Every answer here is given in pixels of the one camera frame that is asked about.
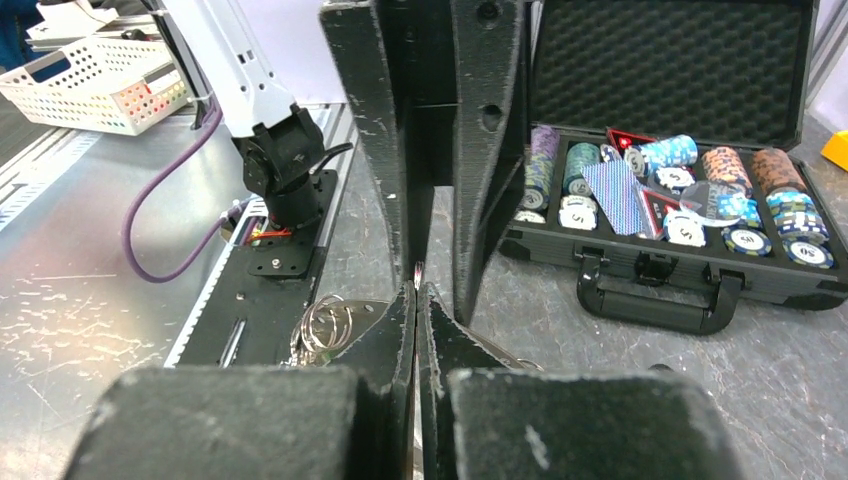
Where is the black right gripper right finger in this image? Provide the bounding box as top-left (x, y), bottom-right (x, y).
top-left (417, 283), bottom-right (742, 479)

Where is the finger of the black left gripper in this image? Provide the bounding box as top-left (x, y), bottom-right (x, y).
top-left (451, 1), bottom-right (527, 325)
top-left (319, 1), bottom-right (415, 284)

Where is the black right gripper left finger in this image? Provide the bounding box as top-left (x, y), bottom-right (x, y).
top-left (64, 284), bottom-right (415, 479)

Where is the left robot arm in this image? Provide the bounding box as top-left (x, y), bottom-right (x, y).
top-left (164, 1), bottom-right (532, 324)

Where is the black poker chip case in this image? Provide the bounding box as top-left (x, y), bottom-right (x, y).
top-left (501, 1), bottom-right (847, 335)

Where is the white perforated basket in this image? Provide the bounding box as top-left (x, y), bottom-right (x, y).
top-left (1, 37), bottom-right (191, 136)

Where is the yellow toy block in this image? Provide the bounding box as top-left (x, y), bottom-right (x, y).
top-left (820, 130), bottom-right (848, 172)

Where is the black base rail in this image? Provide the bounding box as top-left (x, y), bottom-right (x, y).
top-left (164, 170), bottom-right (344, 368)

